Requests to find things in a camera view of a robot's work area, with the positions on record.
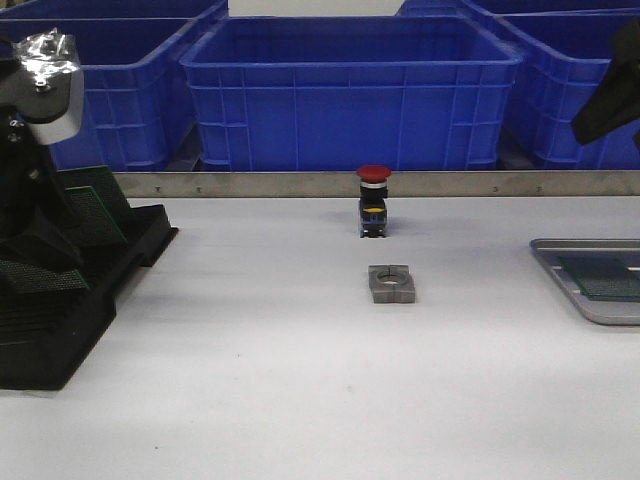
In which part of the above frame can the gripper with foil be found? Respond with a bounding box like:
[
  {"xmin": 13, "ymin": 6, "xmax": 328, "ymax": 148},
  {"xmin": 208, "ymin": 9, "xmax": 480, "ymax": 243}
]
[{"xmin": 1, "ymin": 28, "xmax": 84, "ymax": 145}]

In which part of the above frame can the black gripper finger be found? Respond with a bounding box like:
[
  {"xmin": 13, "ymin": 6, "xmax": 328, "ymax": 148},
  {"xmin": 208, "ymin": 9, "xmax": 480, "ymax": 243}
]
[{"xmin": 571, "ymin": 18, "xmax": 639, "ymax": 145}]

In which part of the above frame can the green circuit board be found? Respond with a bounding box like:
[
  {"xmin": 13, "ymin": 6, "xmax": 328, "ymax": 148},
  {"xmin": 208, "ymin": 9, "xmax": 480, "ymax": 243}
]
[
  {"xmin": 58, "ymin": 165, "xmax": 135, "ymax": 224},
  {"xmin": 66, "ymin": 186, "xmax": 127, "ymax": 247},
  {"xmin": 558, "ymin": 256, "xmax": 639, "ymax": 302}
]

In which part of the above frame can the silver metal tray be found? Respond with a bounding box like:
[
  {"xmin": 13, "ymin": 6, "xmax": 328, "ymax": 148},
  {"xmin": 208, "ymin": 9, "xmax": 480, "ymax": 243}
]
[{"xmin": 530, "ymin": 238, "xmax": 639, "ymax": 327}]

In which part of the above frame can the rear dark circuit board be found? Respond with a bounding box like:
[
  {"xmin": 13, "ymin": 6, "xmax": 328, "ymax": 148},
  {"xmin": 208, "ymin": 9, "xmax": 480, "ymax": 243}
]
[{"xmin": 1, "ymin": 260, "xmax": 89, "ymax": 294}]

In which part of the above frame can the black slotted board rack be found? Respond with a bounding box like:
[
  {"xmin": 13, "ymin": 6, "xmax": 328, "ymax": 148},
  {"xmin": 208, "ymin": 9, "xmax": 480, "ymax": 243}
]
[{"xmin": 1, "ymin": 205, "xmax": 178, "ymax": 391}]

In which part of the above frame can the right blue plastic crate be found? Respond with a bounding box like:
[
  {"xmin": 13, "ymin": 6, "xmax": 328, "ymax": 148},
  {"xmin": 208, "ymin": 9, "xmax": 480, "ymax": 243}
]
[{"xmin": 495, "ymin": 12, "xmax": 639, "ymax": 170}]

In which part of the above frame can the blue plastic crate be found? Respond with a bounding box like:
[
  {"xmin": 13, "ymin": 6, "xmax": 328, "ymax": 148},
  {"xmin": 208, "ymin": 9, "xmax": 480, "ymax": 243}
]
[
  {"xmin": 495, "ymin": 12, "xmax": 639, "ymax": 170},
  {"xmin": 181, "ymin": 16, "xmax": 522, "ymax": 172},
  {"xmin": 1, "ymin": 18, "xmax": 198, "ymax": 172}
]

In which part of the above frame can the far left blue crate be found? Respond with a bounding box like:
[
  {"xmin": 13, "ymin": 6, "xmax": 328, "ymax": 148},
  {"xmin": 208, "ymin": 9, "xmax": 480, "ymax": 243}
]
[{"xmin": 1, "ymin": 0, "xmax": 228, "ymax": 19}]

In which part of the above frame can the left blue plastic crate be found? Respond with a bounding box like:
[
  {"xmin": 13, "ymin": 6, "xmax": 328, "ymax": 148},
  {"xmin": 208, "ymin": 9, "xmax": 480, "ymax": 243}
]
[{"xmin": 1, "ymin": 18, "xmax": 198, "ymax": 172}]

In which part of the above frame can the centre blue plastic crate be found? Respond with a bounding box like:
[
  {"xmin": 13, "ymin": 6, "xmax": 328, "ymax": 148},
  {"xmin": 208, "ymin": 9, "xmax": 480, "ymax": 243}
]
[{"xmin": 181, "ymin": 16, "xmax": 522, "ymax": 172}]

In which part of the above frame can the far right blue crate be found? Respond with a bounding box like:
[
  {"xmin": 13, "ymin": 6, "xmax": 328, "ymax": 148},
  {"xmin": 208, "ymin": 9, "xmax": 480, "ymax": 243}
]
[{"xmin": 396, "ymin": 0, "xmax": 639, "ymax": 16}]

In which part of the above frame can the red emergency stop button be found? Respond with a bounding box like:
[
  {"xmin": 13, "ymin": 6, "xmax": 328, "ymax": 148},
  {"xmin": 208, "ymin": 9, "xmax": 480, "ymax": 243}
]
[{"xmin": 356, "ymin": 165, "xmax": 392, "ymax": 238}]

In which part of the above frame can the grey metal clamp block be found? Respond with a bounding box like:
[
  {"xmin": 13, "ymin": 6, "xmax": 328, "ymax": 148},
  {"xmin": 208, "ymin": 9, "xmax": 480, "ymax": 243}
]
[{"xmin": 368, "ymin": 265, "xmax": 416, "ymax": 304}]

